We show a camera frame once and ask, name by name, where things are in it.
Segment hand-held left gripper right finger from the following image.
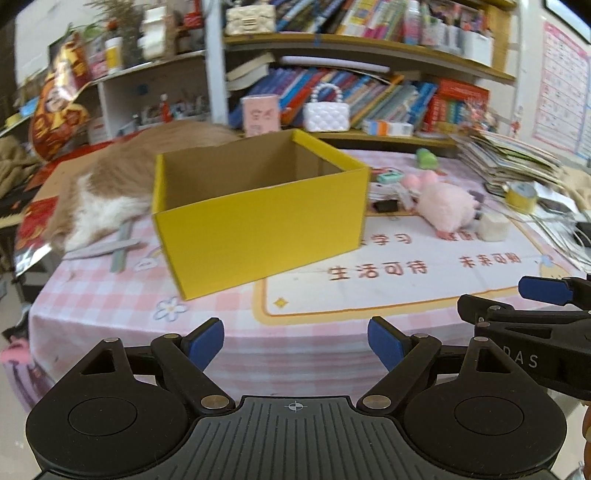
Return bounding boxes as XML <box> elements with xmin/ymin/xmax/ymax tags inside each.
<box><xmin>355</xmin><ymin>316</ymin><xmax>509</xmax><ymax>412</ymax></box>

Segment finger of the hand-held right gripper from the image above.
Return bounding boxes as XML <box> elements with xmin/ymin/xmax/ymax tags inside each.
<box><xmin>457</xmin><ymin>294</ymin><xmax>591</xmax><ymax>326</ymax></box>
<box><xmin>518</xmin><ymin>273</ymin><xmax>591</xmax><ymax>310</ymax></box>

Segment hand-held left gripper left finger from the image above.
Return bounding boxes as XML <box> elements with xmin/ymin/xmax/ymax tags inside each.
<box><xmin>76</xmin><ymin>318</ymin><xmax>236</xmax><ymax>415</ymax></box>

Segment pink plush toy orange feet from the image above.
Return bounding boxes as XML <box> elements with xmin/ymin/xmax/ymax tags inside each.
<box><xmin>401</xmin><ymin>170</ymin><xmax>483</xmax><ymax>241</ymax></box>

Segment yellow cardboard box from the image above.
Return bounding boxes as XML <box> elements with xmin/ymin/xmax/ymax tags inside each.
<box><xmin>151</xmin><ymin>129</ymin><xmax>371</xmax><ymax>301</ymax></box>

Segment white cube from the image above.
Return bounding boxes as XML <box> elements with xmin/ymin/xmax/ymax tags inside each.
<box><xmin>478</xmin><ymin>213</ymin><xmax>511</xmax><ymax>241</ymax></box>

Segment yellow tape roll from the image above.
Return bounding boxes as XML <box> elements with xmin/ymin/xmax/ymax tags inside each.
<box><xmin>505</xmin><ymin>181</ymin><xmax>539</xmax><ymax>214</ymax></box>

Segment pink checked printed tablecloth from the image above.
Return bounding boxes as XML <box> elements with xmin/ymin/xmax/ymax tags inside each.
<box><xmin>14</xmin><ymin>148</ymin><xmax>591</xmax><ymax>411</ymax></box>

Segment grey flat stick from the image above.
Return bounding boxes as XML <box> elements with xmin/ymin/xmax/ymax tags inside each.
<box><xmin>64</xmin><ymin>237</ymin><xmax>140</xmax><ymax>260</ymax></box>
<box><xmin>110</xmin><ymin>222</ymin><xmax>134</xmax><ymax>274</ymax></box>

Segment stack of picture books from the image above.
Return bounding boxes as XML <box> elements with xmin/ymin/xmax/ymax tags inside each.
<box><xmin>450</xmin><ymin>129</ymin><xmax>566</xmax><ymax>195</ymax></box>

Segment orange and white cat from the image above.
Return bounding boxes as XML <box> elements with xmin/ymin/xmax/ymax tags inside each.
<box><xmin>44</xmin><ymin>121</ymin><xmax>241</xmax><ymax>252</ymax></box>

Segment pink bag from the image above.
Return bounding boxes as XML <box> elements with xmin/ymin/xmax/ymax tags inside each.
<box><xmin>0</xmin><ymin>335</ymin><xmax>28</xmax><ymax>370</ymax></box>

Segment small white orange carton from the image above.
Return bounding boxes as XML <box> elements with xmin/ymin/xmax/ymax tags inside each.
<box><xmin>361</xmin><ymin>119</ymin><xmax>414</xmax><ymax>137</ymax></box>

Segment red foil sheet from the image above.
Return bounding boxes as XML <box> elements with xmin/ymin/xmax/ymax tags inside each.
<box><xmin>16</xmin><ymin>198</ymin><xmax>61</xmax><ymax>273</ymax></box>

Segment row of leaning books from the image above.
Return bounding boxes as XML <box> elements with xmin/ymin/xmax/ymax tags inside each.
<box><xmin>228</xmin><ymin>67</ymin><xmax>490</xmax><ymax>134</ymax></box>

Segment pink printed box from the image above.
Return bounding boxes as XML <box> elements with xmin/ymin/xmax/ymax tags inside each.
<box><xmin>241</xmin><ymin>95</ymin><xmax>281</xmax><ymax>138</ymax></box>

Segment brown blanket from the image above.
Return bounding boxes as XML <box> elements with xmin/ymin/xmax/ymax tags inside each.
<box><xmin>0</xmin><ymin>136</ymin><xmax>42</xmax><ymax>185</ymax></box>

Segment white shelf unit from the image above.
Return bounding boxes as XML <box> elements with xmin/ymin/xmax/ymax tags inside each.
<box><xmin>88</xmin><ymin>51</ymin><xmax>213</xmax><ymax>144</ymax></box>

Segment red and gold foil bag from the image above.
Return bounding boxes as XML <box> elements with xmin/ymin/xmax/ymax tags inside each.
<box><xmin>28</xmin><ymin>34</ymin><xmax>90</xmax><ymax>160</ymax></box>

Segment wooden bookshelf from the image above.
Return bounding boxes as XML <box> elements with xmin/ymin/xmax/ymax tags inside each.
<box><xmin>205</xmin><ymin>0</ymin><xmax>518</xmax><ymax>148</ymax></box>

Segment white jar yellow label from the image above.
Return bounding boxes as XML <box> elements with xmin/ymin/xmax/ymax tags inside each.
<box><xmin>104</xmin><ymin>37</ymin><xmax>124</xmax><ymax>75</ymax></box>

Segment row of upright books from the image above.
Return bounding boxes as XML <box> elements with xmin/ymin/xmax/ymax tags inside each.
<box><xmin>272</xmin><ymin>0</ymin><xmax>490</xmax><ymax>47</ymax></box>

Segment white paper craft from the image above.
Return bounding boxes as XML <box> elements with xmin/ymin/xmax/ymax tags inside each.
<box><xmin>139</xmin><ymin>7</ymin><xmax>167</xmax><ymax>61</ymax></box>

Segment beige quilted handbag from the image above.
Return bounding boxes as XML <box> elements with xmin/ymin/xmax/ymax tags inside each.
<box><xmin>225</xmin><ymin>4</ymin><xmax>276</xmax><ymax>35</ymax></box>

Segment dried plant bunch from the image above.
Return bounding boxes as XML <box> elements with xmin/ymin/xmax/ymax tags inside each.
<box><xmin>90</xmin><ymin>0</ymin><xmax>144</xmax><ymax>65</ymax></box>

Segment white cable bundle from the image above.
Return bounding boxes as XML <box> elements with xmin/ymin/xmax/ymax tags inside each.
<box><xmin>508</xmin><ymin>203</ymin><xmax>591</xmax><ymax>273</ymax></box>

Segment pink wall poster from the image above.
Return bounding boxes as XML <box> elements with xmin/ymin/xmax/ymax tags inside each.
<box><xmin>530</xmin><ymin>21</ymin><xmax>591</xmax><ymax>160</ymax></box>

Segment white quilted pearl-handle handbag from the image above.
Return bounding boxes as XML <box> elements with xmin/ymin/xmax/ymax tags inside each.
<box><xmin>302</xmin><ymin>83</ymin><xmax>350</xmax><ymax>132</ymax></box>

